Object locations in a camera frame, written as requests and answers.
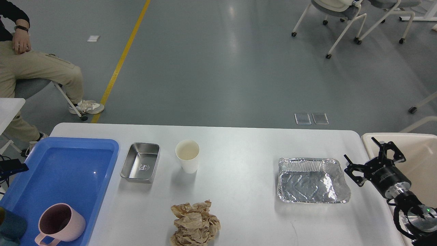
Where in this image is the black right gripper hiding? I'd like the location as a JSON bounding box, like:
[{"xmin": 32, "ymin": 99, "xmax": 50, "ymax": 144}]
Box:
[{"xmin": 343, "ymin": 137, "xmax": 412, "ymax": 199}]

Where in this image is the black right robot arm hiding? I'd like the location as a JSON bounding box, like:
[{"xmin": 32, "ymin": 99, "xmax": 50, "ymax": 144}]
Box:
[{"xmin": 344, "ymin": 137, "xmax": 437, "ymax": 246}]

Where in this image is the pink plastic mug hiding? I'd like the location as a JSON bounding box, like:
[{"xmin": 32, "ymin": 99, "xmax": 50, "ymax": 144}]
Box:
[{"xmin": 34, "ymin": 203, "xmax": 86, "ymax": 246}]

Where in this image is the left floor socket plate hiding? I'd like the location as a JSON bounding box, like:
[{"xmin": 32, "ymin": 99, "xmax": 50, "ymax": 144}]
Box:
[{"xmin": 294, "ymin": 113, "xmax": 312, "ymax": 125}]

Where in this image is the white side table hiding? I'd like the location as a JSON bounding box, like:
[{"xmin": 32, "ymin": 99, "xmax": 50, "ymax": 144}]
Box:
[{"xmin": 0, "ymin": 98, "xmax": 26, "ymax": 155}]

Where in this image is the blue plastic tray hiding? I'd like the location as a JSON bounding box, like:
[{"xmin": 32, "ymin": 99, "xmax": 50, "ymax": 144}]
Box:
[{"xmin": 1, "ymin": 137, "xmax": 119, "ymax": 246}]

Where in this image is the brown paper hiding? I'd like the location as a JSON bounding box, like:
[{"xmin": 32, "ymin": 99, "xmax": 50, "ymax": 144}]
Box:
[{"xmin": 170, "ymin": 200, "xmax": 221, "ymax": 246}]

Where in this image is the beige plastic bin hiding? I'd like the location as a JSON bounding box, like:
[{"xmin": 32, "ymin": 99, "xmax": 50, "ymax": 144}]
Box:
[{"xmin": 362, "ymin": 133, "xmax": 437, "ymax": 208}]

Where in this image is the stainless steel rectangular container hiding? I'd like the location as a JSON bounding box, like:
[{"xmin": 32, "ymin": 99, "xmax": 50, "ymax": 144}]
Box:
[{"xmin": 120, "ymin": 142, "xmax": 160, "ymax": 184}]

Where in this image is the white office chair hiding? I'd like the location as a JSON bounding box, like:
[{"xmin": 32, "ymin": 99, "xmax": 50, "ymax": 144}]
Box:
[
  {"xmin": 291, "ymin": 0, "xmax": 367, "ymax": 59},
  {"xmin": 354, "ymin": 0, "xmax": 422, "ymax": 45}
]

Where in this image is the teal object at corner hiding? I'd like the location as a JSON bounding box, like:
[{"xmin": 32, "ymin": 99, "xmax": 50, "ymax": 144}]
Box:
[{"xmin": 0, "ymin": 207, "xmax": 28, "ymax": 246}]

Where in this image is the grey chair at left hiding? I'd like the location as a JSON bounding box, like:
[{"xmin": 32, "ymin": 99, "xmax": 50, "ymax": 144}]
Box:
[{"xmin": 15, "ymin": 78, "xmax": 88, "ymax": 121}]

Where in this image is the black cable at left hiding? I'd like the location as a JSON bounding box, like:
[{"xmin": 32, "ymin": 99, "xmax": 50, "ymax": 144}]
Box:
[{"xmin": 0, "ymin": 155, "xmax": 13, "ymax": 196}]

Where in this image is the white paper cup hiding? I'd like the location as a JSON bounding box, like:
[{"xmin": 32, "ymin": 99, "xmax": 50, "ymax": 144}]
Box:
[{"xmin": 175, "ymin": 139, "xmax": 200, "ymax": 174}]

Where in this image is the person in khaki trousers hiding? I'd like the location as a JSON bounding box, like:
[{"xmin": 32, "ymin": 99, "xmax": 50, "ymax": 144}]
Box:
[{"xmin": 0, "ymin": 0, "xmax": 105, "ymax": 156}]

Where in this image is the floor socket plate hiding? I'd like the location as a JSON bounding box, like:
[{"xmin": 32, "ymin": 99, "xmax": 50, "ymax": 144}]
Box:
[
  {"xmin": 294, "ymin": 113, "xmax": 312, "ymax": 125},
  {"xmin": 312, "ymin": 112, "xmax": 329, "ymax": 125}
]

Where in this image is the aluminium foil tray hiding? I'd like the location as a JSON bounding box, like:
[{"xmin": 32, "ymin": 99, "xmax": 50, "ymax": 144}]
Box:
[{"xmin": 277, "ymin": 158, "xmax": 351, "ymax": 204}]

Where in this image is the right floor socket plate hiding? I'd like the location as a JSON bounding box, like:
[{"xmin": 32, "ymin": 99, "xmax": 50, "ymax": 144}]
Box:
[{"xmin": 312, "ymin": 112, "xmax": 329, "ymax": 125}]

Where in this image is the white chair leg right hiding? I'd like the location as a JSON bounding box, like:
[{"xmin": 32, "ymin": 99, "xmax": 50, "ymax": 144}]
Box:
[{"xmin": 399, "ymin": 91, "xmax": 437, "ymax": 133}]

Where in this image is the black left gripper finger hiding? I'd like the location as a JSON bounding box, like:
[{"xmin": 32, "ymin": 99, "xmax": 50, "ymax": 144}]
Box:
[{"xmin": 0, "ymin": 159, "xmax": 29, "ymax": 176}]

